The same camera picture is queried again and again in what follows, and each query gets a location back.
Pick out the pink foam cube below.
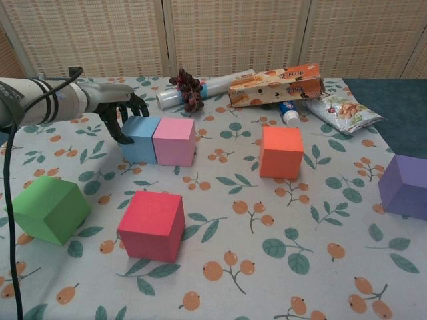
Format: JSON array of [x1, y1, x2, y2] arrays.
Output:
[[152, 117, 195, 167]]

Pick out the teal table cover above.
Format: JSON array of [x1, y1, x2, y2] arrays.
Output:
[[0, 78, 427, 157]]

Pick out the red foam cube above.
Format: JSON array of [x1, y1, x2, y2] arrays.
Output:
[[117, 190, 186, 264]]

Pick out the green foam cube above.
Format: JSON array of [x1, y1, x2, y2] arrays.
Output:
[[3, 175, 92, 247]]

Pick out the light blue foam cube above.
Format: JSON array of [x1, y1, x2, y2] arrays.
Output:
[[119, 115, 161, 165]]

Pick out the clear plastic wrap roll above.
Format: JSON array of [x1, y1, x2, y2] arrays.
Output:
[[155, 69, 256, 111]]

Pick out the orange foam cube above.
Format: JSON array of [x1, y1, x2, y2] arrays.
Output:
[[259, 125, 304, 181]]

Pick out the bamboo folding screen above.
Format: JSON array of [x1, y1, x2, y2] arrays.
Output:
[[0, 0, 427, 80]]

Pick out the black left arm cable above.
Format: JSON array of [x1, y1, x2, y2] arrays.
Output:
[[5, 66, 84, 320]]

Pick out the floral print tablecloth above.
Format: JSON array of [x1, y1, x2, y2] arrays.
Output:
[[0, 75, 427, 320]]

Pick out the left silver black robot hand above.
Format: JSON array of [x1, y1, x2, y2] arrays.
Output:
[[78, 82, 150, 146]]

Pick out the orange biscuit box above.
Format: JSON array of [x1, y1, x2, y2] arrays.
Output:
[[228, 63, 325, 109]]

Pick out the purple foam cube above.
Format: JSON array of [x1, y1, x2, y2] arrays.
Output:
[[378, 153, 427, 221]]

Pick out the white blue toothpaste tube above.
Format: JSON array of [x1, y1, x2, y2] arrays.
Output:
[[278, 100, 300, 129]]

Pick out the silver nut snack bag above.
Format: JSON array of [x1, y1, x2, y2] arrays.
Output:
[[304, 93, 388, 135]]

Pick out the dark red grape bunch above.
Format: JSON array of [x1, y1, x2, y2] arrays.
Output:
[[169, 68, 205, 113]]

